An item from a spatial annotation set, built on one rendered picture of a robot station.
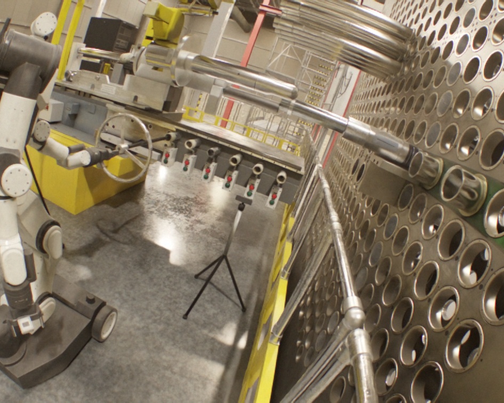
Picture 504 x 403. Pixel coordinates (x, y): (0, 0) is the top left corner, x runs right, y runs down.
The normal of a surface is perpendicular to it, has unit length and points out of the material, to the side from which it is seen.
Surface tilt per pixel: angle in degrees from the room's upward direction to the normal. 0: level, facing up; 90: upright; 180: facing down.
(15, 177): 84
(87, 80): 90
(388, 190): 90
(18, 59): 103
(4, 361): 0
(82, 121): 90
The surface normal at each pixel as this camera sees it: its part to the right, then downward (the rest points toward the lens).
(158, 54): -0.18, 0.30
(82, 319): 0.33, -0.88
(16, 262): 0.78, 0.37
